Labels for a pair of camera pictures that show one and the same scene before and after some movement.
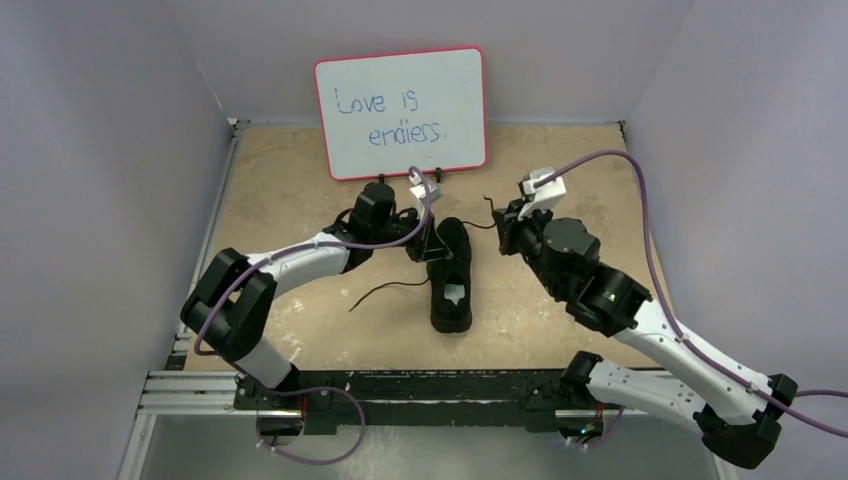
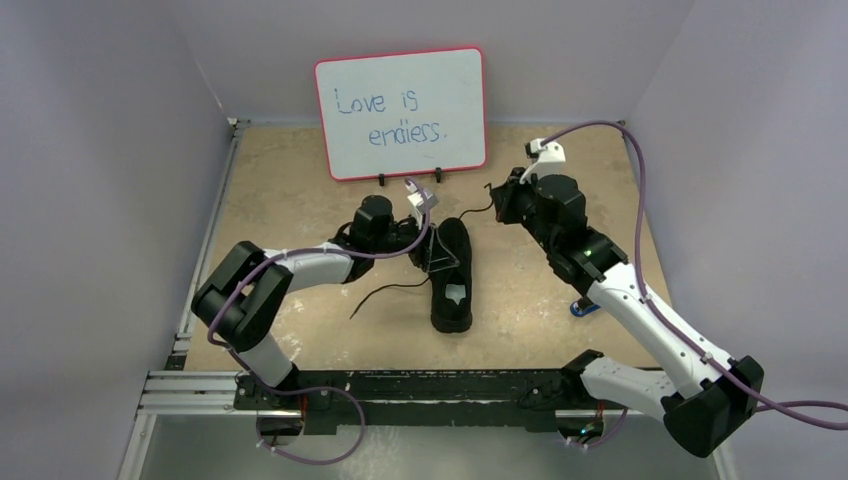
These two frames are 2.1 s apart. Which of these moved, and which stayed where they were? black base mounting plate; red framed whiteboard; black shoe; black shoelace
Moved: black shoelace
Stayed: black shoe; black base mounting plate; red framed whiteboard
